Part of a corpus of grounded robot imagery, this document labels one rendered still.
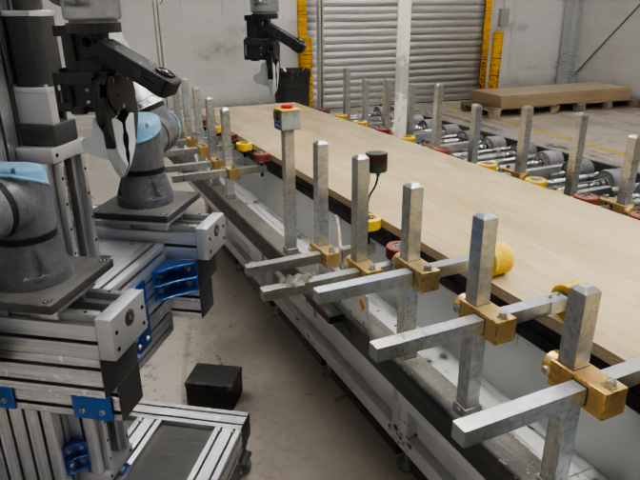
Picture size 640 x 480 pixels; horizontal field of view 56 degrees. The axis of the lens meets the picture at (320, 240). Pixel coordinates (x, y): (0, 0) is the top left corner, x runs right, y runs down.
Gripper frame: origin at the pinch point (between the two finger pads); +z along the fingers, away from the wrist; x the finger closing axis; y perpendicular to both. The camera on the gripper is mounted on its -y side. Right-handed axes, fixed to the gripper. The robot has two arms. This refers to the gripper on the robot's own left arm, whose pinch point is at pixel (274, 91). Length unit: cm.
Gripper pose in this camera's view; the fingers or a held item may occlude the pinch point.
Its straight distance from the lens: 169.2
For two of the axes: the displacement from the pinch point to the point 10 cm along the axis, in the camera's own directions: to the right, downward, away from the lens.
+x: -1.9, 3.6, -9.1
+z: 0.1, 9.3, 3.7
